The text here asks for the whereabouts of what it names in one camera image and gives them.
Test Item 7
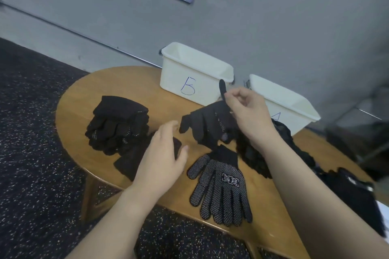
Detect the white plastic bin blue letter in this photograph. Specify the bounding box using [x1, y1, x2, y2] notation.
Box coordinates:
[160, 42, 235, 107]

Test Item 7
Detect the person's left hand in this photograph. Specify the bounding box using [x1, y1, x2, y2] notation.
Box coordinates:
[131, 121, 189, 202]

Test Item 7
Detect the person's left forearm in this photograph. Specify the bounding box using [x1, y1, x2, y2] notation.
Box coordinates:
[65, 184, 165, 259]

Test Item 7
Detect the black glove with white dots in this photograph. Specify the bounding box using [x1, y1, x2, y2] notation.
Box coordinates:
[186, 144, 253, 226]

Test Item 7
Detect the person's right forearm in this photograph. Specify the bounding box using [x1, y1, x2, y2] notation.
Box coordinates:
[251, 122, 389, 259]

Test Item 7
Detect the wooden table leg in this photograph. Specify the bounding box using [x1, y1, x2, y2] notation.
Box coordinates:
[80, 173, 123, 223]
[243, 240, 265, 259]

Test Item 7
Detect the person's right hand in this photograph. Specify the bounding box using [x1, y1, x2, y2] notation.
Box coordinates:
[224, 87, 275, 148]

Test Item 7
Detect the loose pile of black gloves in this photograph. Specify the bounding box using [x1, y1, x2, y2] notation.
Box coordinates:
[236, 119, 316, 179]

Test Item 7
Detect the plain black knit glove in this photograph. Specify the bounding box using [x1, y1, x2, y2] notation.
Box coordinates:
[179, 79, 241, 148]

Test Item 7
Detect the neat stack of black gloves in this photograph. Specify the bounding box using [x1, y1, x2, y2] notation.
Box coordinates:
[85, 95, 150, 156]

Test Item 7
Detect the dark grey chair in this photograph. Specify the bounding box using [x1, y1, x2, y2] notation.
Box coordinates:
[325, 93, 389, 181]

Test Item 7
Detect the heap of black gloves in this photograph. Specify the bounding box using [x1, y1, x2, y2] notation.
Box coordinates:
[313, 167, 387, 238]

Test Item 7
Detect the grey wall rail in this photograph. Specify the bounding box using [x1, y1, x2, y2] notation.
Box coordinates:
[0, 0, 163, 69]

